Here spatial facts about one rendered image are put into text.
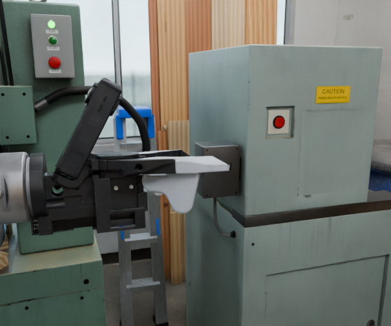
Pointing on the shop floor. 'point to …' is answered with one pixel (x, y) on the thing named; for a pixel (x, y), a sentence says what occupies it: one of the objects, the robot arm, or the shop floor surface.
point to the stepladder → (125, 281)
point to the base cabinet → (53, 310)
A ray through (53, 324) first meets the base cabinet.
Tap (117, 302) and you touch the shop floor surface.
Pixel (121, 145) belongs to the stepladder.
